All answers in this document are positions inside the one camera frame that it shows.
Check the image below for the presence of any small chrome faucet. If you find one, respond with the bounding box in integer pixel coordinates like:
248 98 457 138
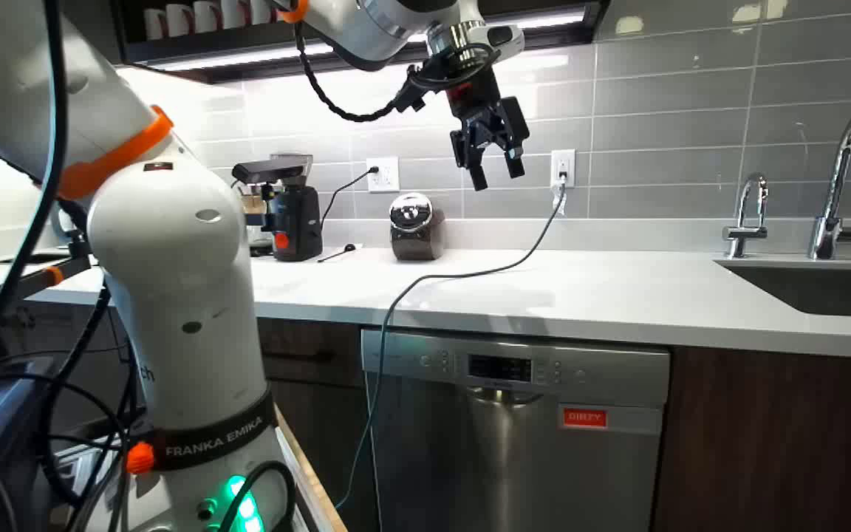
721 172 774 260

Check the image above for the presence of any wooden-edged robot table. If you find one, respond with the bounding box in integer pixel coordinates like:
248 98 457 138
273 418 352 532

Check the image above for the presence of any black grinder power cord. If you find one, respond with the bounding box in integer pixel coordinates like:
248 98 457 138
318 166 380 226

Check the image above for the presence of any round dark chrome appliance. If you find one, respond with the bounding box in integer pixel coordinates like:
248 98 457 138
387 189 439 264

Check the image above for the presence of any smooth black robot cable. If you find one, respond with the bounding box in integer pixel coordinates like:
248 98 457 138
0 0 69 418

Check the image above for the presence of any dark upper shelf cabinet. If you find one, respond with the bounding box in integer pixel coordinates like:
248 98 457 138
108 0 610 82

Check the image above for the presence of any narrow dark wood cabinet door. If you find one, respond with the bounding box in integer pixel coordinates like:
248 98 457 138
264 382 371 532

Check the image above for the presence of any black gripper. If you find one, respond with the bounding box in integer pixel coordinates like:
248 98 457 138
442 69 533 195

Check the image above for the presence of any red dirty magnet sign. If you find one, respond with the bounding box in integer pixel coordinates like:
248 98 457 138
557 406 610 431

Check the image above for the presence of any dark wood cabinet drawer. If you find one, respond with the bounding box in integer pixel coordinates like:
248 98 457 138
256 319 363 391

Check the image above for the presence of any under-cabinet light strip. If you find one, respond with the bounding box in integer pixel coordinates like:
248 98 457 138
146 8 591 78

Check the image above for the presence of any wide dark wood cabinet door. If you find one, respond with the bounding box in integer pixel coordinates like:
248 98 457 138
653 345 851 532

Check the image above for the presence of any black base cable loop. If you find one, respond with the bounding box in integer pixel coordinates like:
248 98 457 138
216 459 297 532

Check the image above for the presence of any grey undermount sink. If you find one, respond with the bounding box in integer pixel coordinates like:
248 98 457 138
714 254 851 319

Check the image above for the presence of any small dark spoon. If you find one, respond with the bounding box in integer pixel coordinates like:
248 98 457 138
316 243 359 267

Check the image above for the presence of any teal power cable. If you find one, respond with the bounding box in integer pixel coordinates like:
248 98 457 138
337 174 572 532

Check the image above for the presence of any white wall outlet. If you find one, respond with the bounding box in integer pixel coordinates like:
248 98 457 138
545 146 579 189
363 153 400 195

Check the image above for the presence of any stainless steel dishwasher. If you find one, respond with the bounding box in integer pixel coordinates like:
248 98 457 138
358 325 674 532

